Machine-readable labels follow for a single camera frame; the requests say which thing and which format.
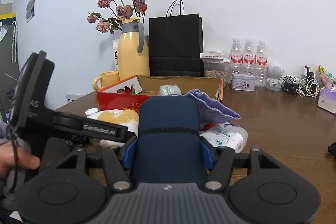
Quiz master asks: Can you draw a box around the wet wipes pack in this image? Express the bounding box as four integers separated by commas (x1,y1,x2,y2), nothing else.
200,122,248,153

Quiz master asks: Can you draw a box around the navy blue pouch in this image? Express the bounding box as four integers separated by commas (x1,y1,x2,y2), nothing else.
130,96,207,185

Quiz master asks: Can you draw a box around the purple woven cloth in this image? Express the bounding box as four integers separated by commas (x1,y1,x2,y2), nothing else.
184,89,241,124

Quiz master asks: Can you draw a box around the yellow plush sponge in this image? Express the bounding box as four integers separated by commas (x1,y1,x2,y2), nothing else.
97,109,139,124

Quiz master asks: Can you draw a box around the pale green iridescent bundle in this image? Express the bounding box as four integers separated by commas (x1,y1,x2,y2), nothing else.
158,84,182,96

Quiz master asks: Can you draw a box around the person's left hand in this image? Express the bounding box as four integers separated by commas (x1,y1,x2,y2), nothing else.
0,143,41,180

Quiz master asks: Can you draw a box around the white round cap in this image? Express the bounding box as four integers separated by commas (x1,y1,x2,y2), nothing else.
85,107,99,117

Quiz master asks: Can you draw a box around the yellow mug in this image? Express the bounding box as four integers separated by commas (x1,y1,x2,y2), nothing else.
92,71,120,90

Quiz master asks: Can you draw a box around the red cardboard box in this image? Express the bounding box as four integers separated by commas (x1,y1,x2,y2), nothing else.
96,75,224,111

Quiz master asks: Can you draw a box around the small white tin box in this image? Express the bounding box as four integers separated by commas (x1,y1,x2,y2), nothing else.
230,73,256,92

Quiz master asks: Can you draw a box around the clear snack container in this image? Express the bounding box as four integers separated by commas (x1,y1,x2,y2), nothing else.
200,51,230,80

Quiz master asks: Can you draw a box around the yellow thermos jug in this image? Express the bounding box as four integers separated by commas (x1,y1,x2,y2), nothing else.
117,18,150,80

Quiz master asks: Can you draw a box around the water bottle left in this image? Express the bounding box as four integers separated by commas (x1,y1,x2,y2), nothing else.
230,38,243,73

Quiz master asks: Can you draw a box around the water bottle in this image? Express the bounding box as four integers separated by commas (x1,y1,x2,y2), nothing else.
230,38,243,73
243,39,255,76
255,40,268,86

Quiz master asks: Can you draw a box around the water bottle middle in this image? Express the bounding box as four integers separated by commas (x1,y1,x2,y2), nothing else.
243,39,255,76

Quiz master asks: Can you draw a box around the water bottle right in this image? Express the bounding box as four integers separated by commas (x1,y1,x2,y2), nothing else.
255,40,268,86

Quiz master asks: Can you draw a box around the white robot toy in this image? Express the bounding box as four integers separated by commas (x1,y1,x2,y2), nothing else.
265,62,284,91

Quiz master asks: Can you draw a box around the purple tissue box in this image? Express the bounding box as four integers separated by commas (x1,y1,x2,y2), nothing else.
317,88,336,114

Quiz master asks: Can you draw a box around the black paper bag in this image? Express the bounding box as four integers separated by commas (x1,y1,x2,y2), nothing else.
149,0,204,77

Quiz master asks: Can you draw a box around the colourful snack packet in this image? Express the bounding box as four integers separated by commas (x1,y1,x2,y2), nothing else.
318,65,336,89

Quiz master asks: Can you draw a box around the dried rose bouquet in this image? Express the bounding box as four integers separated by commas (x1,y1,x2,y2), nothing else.
87,0,147,34

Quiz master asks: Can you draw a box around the tangled cables pile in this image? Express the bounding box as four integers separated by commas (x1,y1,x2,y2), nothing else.
279,65,321,98

